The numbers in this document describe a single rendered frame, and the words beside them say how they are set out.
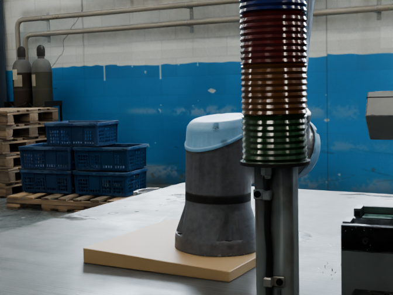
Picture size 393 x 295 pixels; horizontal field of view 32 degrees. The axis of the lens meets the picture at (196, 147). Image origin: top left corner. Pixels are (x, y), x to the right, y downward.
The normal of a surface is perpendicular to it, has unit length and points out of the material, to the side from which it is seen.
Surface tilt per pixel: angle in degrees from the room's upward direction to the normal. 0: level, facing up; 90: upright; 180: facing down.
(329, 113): 90
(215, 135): 87
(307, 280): 0
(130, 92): 90
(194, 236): 72
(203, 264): 2
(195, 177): 89
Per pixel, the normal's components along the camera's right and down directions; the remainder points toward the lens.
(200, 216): -0.45, -0.22
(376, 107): -0.31, -0.54
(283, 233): -0.37, 0.10
